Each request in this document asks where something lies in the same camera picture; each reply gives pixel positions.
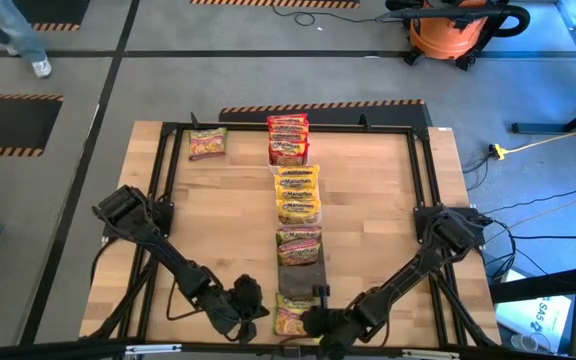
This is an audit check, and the black vacuum hose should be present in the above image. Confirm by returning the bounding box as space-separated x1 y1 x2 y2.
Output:
375 0 532 39

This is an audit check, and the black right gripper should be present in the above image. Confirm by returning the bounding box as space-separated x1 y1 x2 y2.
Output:
301 283 369 359

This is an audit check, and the person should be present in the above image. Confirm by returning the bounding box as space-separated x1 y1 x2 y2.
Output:
0 0 53 80

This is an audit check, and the silver metal bracket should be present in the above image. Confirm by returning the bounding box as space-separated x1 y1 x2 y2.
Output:
401 348 462 360
124 343 183 357

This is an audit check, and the yellow extension cord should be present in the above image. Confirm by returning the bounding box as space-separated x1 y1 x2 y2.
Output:
490 121 576 161

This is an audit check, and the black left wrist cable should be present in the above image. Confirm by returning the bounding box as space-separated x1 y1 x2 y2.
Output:
166 278 194 322

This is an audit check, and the black aluminium table frame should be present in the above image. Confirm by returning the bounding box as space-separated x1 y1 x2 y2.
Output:
135 112 469 351

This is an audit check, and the clear plastic bin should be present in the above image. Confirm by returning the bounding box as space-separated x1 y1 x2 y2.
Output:
272 167 323 229

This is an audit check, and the black rig crossbar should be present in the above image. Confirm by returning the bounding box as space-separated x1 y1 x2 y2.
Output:
0 337 576 360

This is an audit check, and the orange shop vacuum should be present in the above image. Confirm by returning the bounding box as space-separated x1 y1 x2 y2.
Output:
401 0 494 71

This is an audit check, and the black mat hazard-striped edge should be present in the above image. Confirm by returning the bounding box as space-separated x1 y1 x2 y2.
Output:
190 0 362 10
217 98 434 141
15 0 92 32
0 92 64 158

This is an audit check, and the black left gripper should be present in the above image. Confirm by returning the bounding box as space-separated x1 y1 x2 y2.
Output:
212 273 272 345

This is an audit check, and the dark smoked plastic bin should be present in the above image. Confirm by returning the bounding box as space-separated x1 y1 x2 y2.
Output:
276 227 328 300

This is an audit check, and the black metal desk foot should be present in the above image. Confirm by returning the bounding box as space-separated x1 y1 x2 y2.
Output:
510 94 576 136

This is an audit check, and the clear plastic cup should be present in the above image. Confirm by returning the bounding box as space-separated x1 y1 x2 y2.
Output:
510 332 552 354

